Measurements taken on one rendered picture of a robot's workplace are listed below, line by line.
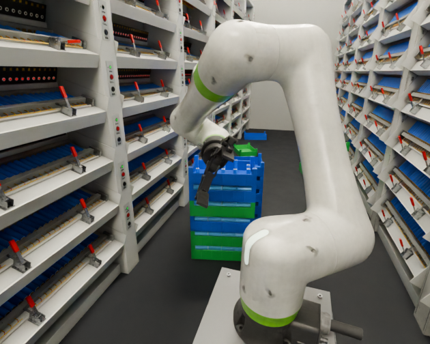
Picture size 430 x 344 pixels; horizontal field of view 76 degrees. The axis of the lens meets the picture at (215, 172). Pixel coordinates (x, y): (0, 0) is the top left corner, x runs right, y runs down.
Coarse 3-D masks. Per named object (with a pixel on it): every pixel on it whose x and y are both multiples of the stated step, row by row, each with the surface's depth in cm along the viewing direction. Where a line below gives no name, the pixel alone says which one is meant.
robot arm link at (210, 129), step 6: (204, 126) 93; (210, 126) 94; (216, 126) 95; (204, 132) 93; (210, 132) 93; (216, 132) 93; (222, 132) 94; (228, 132) 98; (198, 138) 94; (204, 138) 93
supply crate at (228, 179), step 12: (252, 156) 137; (192, 168) 121; (204, 168) 142; (228, 168) 141; (240, 168) 140; (252, 168) 138; (192, 180) 123; (216, 180) 122; (228, 180) 122; (240, 180) 121; (252, 180) 121
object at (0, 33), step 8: (0, 32) 68; (8, 32) 70; (16, 32) 71; (24, 32) 74; (16, 40) 70; (24, 40) 72; (32, 40) 76; (40, 40) 78; (48, 40) 81; (64, 40) 86
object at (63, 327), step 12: (168, 204) 183; (156, 216) 167; (168, 216) 175; (156, 228) 161; (144, 240) 148; (108, 276) 119; (96, 288) 112; (84, 300) 106; (72, 312) 101; (84, 312) 106; (60, 324) 96; (72, 324) 100; (48, 336) 92; (60, 336) 95
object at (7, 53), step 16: (0, 16) 79; (64, 32) 96; (80, 32) 94; (0, 48) 64; (16, 48) 67; (32, 48) 71; (48, 48) 78; (96, 48) 95; (0, 64) 65; (16, 64) 69; (32, 64) 73; (48, 64) 78; (64, 64) 83; (80, 64) 89; (96, 64) 96
